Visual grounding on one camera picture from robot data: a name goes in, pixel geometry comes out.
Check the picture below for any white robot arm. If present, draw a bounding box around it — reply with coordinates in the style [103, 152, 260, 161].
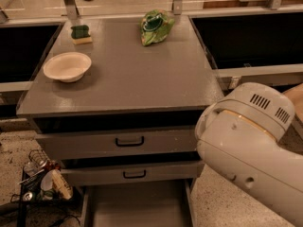
[195, 82, 303, 227]

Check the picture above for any grey middle drawer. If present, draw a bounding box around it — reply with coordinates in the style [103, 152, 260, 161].
[62, 160, 205, 186]

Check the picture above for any green yellow sponge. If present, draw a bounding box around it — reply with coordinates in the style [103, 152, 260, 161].
[71, 25, 92, 44]

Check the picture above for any brown cardboard box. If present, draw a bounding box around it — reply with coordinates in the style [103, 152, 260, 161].
[284, 83, 303, 122]

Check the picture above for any grey top drawer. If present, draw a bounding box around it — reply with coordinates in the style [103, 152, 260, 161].
[36, 126, 196, 160]

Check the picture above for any green chip bag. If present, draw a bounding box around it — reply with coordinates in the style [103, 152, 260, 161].
[140, 9, 175, 46]

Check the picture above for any grey drawer cabinet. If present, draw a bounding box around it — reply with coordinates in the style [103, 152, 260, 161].
[16, 14, 225, 227]

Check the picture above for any grey open bottom drawer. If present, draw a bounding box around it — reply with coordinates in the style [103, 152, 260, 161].
[80, 180, 196, 227]

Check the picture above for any white paper bowl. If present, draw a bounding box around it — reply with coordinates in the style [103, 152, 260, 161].
[43, 52, 92, 83]

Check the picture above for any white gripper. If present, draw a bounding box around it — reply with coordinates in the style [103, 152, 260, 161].
[194, 81, 296, 143]

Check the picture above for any white cup in rack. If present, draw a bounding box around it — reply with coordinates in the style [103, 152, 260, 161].
[41, 169, 60, 191]

